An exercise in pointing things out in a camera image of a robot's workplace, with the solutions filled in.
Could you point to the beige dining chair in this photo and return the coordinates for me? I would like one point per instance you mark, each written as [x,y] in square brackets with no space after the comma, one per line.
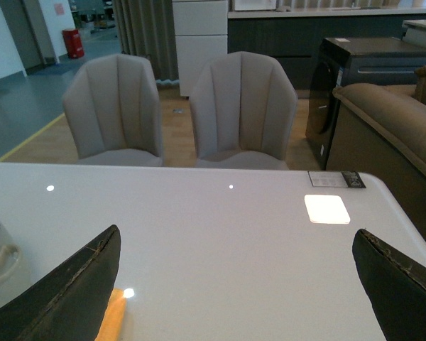
[242,107]
[114,114]

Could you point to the brown sofa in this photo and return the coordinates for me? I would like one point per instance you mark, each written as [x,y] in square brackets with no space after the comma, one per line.
[381,130]

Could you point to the red fire extinguisher box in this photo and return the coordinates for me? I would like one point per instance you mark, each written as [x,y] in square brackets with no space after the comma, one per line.
[73,43]

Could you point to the beige right dining chair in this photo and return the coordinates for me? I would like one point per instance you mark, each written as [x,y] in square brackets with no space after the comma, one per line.
[242,107]

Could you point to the table label sticker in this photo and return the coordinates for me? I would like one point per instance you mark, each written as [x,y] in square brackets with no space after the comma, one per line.
[336,179]

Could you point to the white drawer cabinet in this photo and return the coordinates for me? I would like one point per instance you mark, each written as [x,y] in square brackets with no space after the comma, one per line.
[200,35]

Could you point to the white microwave oven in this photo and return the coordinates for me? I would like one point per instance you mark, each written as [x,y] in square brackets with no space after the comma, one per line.
[254,5]

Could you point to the beige left dining chair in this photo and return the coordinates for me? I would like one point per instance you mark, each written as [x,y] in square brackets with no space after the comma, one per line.
[114,114]

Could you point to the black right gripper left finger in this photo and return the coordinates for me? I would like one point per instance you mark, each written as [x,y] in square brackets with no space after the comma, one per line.
[68,303]

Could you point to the grey curtain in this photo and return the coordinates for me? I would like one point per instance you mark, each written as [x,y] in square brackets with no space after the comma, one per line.
[146,29]

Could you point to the dark kitchen counter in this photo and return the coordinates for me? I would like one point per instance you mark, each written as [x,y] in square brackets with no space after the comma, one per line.
[294,38]

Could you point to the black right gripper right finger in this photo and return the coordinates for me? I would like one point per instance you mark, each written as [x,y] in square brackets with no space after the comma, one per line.
[395,285]

